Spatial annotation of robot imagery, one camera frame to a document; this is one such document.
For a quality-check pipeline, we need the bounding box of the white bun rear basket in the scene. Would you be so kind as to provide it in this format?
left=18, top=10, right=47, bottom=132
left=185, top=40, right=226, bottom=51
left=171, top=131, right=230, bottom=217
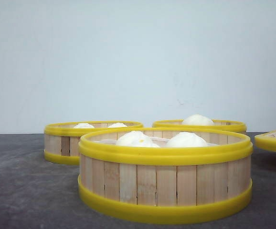
left=181, top=114, right=214, bottom=126

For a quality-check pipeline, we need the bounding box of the right bun left basket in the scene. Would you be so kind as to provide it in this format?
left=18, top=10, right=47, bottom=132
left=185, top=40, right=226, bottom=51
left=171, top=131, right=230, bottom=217
left=108, top=122, right=127, bottom=128

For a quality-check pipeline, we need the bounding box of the left bun front basket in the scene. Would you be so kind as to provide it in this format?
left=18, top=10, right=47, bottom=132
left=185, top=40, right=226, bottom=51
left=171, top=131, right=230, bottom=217
left=116, top=131, right=159, bottom=147

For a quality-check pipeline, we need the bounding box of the bamboo steamer basket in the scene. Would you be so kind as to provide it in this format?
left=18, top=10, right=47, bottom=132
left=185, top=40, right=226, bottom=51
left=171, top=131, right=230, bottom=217
left=152, top=119, right=247, bottom=134
left=43, top=121, right=145, bottom=166
left=78, top=127, right=253, bottom=224

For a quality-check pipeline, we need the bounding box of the right bun front basket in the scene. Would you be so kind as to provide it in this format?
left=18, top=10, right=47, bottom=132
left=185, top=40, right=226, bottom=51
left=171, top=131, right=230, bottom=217
left=166, top=132, right=208, bottom=147

